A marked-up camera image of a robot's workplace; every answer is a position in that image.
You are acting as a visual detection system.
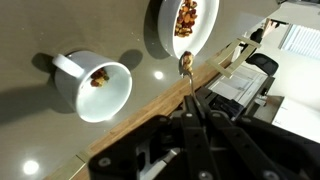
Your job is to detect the white ceramic mug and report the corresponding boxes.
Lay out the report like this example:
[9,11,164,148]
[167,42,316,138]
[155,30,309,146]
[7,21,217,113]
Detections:
[51,50,133,124]

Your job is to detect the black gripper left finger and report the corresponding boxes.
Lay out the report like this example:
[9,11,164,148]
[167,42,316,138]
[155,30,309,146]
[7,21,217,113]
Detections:
[88,96,221,180]

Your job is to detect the trail mix spoonful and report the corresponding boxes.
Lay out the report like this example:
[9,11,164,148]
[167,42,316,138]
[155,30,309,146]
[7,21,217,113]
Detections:
[182,50,195,73]

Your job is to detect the metal spoon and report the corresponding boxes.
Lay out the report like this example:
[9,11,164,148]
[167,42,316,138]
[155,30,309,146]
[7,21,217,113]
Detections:
[178,50,198,101]

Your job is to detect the large trail mix heap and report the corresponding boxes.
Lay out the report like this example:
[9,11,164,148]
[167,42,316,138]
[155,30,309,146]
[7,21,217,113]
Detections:
[174,0,199,38]

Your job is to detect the white ceramic bowl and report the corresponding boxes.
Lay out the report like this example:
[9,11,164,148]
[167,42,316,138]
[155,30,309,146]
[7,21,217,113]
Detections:
[157,0,220,60]

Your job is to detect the light wooden chair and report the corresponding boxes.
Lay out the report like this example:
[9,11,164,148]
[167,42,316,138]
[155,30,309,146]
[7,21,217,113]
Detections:
[204,36,263,79]

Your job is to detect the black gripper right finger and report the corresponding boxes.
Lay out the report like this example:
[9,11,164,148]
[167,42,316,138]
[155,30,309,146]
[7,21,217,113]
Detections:
[194,95,320,180]

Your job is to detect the small trail mix portion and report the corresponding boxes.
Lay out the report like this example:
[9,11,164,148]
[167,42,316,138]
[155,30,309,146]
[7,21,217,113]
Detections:
[89,67,110,88]

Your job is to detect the white window blinds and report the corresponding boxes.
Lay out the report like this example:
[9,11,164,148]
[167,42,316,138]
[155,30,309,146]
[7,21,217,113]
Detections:
[278,23,320,61]

